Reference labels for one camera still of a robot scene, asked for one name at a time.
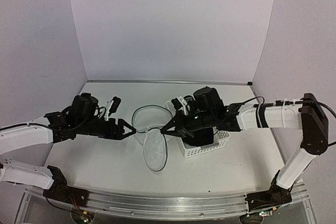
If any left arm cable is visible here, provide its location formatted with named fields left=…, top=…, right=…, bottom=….
left=26, top=105, right=108, bottom=133

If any black bra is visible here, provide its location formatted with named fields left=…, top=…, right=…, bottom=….
left=186, top=128, right=214, bottom=147

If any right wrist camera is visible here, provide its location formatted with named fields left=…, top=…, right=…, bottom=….
left=171, top=95, right=194, bottom=115

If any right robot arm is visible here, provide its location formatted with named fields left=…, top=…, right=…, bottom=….
left=161, top=87, right=335, bottom=212

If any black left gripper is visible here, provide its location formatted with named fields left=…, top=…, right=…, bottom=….
left=76, top=118, right=136, bottom=140

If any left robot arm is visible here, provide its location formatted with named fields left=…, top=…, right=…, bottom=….
left=1, top=93, right=136, bottom=207

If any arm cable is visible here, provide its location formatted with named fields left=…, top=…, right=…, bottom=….
left=26, top=105, right=108, bottom=133
left=228, top=97, right=336, bottom=120

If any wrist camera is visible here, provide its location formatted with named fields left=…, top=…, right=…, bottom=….
left=171, top=95, right=194, bottom=115
left=104, top=96, right=121, bottom=121

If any aluminium front rail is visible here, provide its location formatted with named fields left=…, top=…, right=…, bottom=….
left=27, top=183, right=309, bottom=220

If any white plastic basket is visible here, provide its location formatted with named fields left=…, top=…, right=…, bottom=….
left=166, top=96, right=230, bottom=158

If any white mesh laundry bag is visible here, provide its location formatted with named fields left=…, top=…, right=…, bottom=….
left=131, top=104, right=173, bottom=172

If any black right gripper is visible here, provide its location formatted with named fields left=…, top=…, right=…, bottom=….
left=161, top=110, right=215, bottom=138

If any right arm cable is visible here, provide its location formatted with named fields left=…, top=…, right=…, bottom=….
left=228, top=97, right=336, bottom=120

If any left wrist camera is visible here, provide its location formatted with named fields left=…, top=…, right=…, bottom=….
left=104, top=96, right=121, bottom=121

